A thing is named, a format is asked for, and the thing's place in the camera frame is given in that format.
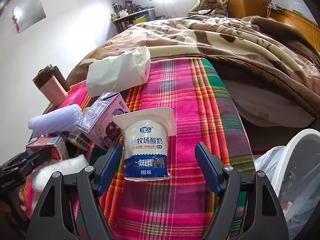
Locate white foam fruit net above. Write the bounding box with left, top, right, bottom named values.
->
left=28, top=104, right=82, bottom=137

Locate purple milk carton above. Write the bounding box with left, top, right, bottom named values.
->
left=77, top=92, right=129, bottom=150

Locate white blue yogurt cup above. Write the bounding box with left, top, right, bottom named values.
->
left=113, top=107, right=177, bottom=182

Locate white trash bin with liner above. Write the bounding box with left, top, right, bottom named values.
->
left=254, top=128, right=319, bottom=239

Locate person left hand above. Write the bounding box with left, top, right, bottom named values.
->
left=0, top=188, right=28, bottom=215

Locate red white juice carton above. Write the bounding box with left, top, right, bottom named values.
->
left=25, top=136, right=69, bottom=161

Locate small beige patterned box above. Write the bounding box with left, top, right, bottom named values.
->
left=66, top=132, right=92, bottom=151

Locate pink plaid bed sheet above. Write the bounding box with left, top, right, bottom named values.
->
left=23, top=57, right=257, bottom=240

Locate pink brown travel mug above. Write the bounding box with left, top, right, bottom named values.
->
left=33, top=64, right=70, bottom=107

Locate white tissue pack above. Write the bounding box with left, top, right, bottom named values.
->
left=86, top=46, right=151, bottom=97

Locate cluttered shelf desk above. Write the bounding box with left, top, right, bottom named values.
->
left=112, top=7, right=156, bottom=33

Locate brown beige fleece blanket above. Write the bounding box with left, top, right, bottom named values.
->
left=67, top=16, right=319, bottom=118

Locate wooden headboard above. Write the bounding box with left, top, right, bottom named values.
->
left=265, top=4, right=320, bottom=52

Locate brown teddy bear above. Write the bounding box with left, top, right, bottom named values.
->
left=199, top=0, right=227, bottom=16

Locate silver wall panel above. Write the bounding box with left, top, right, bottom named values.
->
left=12, top=0, right=46, bottom=33

